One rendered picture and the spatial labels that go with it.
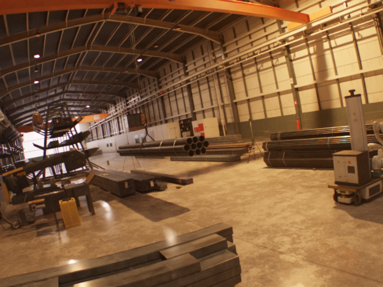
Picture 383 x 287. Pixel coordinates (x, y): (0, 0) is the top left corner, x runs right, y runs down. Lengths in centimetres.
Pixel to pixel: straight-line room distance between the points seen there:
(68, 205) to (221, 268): 444
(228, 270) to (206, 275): 23
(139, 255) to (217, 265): 78
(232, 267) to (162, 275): 70
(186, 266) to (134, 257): 63
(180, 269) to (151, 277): 26
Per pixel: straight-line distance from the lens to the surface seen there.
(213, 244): 300
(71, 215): 664
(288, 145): 917
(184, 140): 674
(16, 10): 986
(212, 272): 278
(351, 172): 505
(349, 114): 541
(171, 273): 260
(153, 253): 307
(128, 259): 303
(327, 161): 821
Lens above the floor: 164
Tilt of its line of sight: 3 degrees down
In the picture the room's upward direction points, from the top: 10 degrees counter-clockwise
